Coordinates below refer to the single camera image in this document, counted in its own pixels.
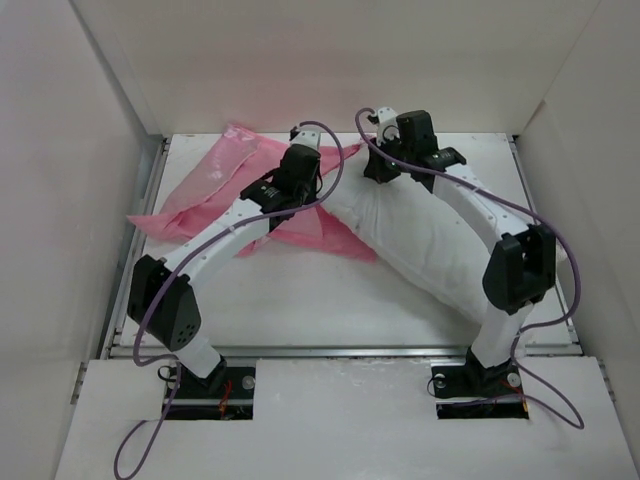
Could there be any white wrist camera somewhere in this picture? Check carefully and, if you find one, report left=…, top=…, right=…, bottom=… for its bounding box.
left=289, top=126, right=321, bottom=151
left=367, top=107, right=400, bottom=147

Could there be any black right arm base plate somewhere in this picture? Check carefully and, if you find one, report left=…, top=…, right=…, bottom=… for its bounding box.
left=430, top=362, right=529, bottom=420

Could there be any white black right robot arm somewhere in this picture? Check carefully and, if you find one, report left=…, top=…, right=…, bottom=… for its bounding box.
left=361, top=107, right=556, bottom=399

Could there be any white pillow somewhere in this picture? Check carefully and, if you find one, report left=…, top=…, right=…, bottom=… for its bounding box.
left=322, top=164, right=489, bottom=324

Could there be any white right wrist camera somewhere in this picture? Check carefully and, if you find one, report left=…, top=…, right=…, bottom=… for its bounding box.
left=367, top=107, right=400, bottom=147

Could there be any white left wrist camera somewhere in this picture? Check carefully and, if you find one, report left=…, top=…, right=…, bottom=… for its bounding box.
left=289, top=126, right=321, bottom=151

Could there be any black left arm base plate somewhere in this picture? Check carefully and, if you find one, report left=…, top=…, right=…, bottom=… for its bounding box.
left=157, top=365, right=256, bottom=421

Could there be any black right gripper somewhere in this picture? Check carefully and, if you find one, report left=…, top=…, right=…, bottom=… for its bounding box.
left=364, top=131, right=414, bottom=184

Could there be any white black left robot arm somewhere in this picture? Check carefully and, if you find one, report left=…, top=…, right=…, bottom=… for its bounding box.
left=127, top=143, right=321, bottom=397

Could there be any pink satin pillowcase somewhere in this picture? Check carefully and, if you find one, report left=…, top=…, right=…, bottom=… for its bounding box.
left=125, top=120, right=380, bottom=264

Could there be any aluminium front table rail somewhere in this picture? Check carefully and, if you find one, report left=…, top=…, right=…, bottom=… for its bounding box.
left=101, top=343, right=583, bottom=359

